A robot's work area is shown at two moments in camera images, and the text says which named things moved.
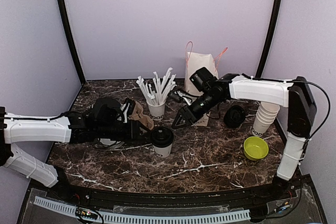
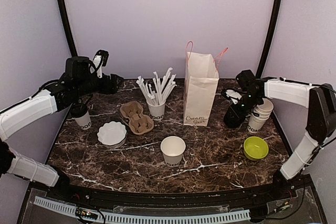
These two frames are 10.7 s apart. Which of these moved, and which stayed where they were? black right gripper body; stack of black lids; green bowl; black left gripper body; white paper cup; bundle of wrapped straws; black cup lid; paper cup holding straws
Moved: black left gripper body; black cup lid; black right gripper body; white paper cup
Stayed: bundle of wrapped straws; paper cup holding straws; green bowl; stack of black lids
